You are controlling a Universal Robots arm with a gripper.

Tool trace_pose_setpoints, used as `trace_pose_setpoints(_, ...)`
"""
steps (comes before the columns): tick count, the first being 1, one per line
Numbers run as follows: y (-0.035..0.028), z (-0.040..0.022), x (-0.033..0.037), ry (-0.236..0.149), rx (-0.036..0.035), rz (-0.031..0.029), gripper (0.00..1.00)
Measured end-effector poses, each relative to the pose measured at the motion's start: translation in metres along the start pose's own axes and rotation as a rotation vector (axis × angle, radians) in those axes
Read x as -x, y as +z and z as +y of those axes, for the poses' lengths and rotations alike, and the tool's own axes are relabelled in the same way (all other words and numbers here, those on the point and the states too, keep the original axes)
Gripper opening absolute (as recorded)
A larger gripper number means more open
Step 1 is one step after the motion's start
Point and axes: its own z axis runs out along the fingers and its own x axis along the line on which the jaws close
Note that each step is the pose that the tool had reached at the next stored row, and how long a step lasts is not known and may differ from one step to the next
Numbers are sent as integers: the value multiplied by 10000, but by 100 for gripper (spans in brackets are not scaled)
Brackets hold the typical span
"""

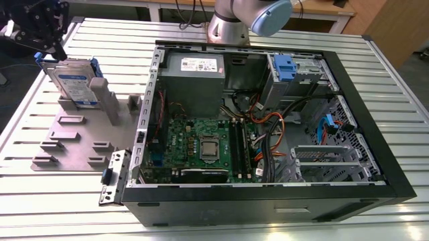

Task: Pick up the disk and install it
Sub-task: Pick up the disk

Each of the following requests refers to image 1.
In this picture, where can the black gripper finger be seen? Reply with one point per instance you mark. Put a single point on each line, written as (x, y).
(57, 35)
(22, 33)

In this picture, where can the hard disk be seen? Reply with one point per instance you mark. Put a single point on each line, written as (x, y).
(75, 85)

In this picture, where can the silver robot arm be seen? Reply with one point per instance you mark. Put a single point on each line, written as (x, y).
(228, 27)

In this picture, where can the blue disk carrier in cage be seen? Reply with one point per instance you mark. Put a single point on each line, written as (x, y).
(285, 67)

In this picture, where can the metal disk bay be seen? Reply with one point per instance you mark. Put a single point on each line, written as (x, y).
(335, 164)

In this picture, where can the grey parts rack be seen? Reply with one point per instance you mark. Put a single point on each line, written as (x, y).
(83, 140)

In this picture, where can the grey power supply unit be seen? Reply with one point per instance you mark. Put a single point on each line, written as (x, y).
(192, 93)

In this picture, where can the green motherboard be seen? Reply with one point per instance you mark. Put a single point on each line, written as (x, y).
(181, 130)

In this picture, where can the blue plastic latch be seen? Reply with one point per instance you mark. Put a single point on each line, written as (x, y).
(107, 175)

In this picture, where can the silver CPU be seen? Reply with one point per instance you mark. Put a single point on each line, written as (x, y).
(210, 148)

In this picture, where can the CPU socket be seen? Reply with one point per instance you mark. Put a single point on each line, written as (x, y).
(210, 159)

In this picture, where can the black RAM slot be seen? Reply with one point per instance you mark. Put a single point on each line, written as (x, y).
(236, 148)
(245, 148)

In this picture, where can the black graphics card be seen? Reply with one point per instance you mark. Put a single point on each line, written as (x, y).
(201, 174)

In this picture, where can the grey metal drive cage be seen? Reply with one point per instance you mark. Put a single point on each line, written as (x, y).
(292, 93)

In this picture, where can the wooden desk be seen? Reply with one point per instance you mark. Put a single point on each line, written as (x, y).
(319, 10)

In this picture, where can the black open PC case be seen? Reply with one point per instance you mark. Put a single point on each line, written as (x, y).
(234, 208)

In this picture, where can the wooden cabinet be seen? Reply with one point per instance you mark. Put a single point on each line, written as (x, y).
(396, 25)

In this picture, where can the silver card retention bracket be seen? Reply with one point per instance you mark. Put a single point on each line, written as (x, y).
(117, 160)

